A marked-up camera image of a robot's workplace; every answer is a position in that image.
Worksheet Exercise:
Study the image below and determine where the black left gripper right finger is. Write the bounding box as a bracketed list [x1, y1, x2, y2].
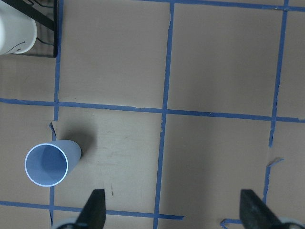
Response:
[239, 189, 282, 229]

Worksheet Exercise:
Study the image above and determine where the black wire mug rack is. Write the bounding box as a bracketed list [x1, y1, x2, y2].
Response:
[8, 0, 59, 58]

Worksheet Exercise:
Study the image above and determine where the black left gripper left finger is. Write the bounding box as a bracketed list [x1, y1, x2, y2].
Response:
[74, 189, 106, 229]

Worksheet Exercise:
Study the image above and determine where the light blue plastic cup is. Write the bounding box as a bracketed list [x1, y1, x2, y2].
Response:
[24, 140, 81, 187]

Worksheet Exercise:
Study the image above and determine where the white ceramic mug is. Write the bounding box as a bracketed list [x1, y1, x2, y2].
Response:
[0, 1, 37, 55]

